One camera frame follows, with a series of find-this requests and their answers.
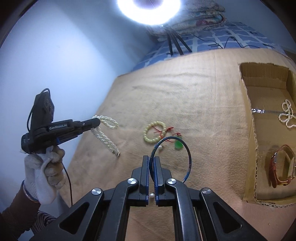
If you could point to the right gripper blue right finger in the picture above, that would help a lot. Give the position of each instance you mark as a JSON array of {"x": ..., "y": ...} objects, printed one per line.
[{"x": 199, "y": 214}]

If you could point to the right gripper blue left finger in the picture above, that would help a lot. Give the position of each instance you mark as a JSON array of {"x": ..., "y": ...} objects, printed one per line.
[{"x": 102, "y": 215}]

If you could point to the dark blue bangle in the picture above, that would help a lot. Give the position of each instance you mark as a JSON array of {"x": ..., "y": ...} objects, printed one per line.
[{"x": 172, "y": 161}]

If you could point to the brown leather strap watch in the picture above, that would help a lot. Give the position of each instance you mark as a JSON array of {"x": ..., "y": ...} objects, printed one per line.
[{"x": 282, "y": 167}]

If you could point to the dark sleeved left forearm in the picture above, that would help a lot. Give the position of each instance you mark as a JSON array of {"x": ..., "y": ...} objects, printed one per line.
[{"x": 20, "y": 216}]

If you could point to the white gloved left hand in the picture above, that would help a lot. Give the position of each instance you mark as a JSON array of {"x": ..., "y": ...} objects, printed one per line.
[{"x": 44, "y": 175}]

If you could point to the tan blanket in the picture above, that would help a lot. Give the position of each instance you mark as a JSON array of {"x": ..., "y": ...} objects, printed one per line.
[{"x": 200, "y": 96}]

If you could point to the open cardboard box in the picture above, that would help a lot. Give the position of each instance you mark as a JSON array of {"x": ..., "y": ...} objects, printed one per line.
[{"x": 268, "y": 91}]

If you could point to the black tripod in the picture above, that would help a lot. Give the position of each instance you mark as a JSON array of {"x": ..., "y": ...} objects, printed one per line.
[{"x": 174, "y": 38}]

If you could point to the blue white checkered bedsheet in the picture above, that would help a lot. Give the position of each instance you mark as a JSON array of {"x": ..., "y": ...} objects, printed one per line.
[{"x": 230, "y": 35}]

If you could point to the stack of floral quilts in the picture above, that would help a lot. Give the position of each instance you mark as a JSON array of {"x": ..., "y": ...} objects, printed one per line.
[{"x": 192, "y": 17}]

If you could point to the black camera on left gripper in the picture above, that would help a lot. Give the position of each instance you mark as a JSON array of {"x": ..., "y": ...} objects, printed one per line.
[{"x": 42, "y": 111}]

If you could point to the bright ring light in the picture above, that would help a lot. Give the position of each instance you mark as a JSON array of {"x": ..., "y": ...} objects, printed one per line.
[{"x": 149, "y": 12}]

